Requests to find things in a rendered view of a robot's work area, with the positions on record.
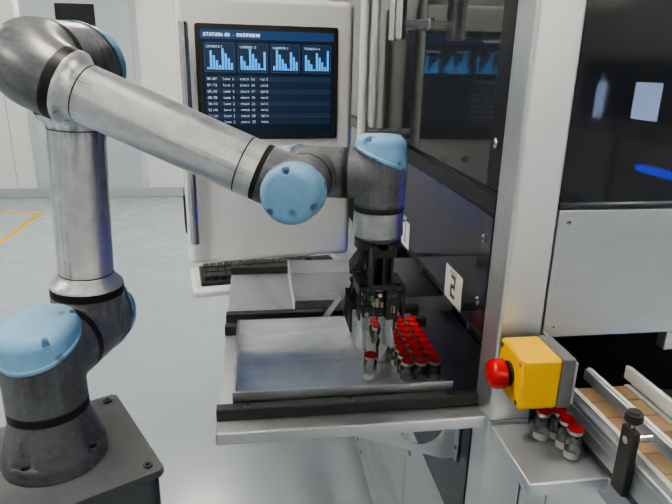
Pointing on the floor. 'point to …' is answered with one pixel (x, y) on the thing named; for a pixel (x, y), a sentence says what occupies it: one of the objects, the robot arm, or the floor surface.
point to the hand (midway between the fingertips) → (370, 349)
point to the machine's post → (525, 215)
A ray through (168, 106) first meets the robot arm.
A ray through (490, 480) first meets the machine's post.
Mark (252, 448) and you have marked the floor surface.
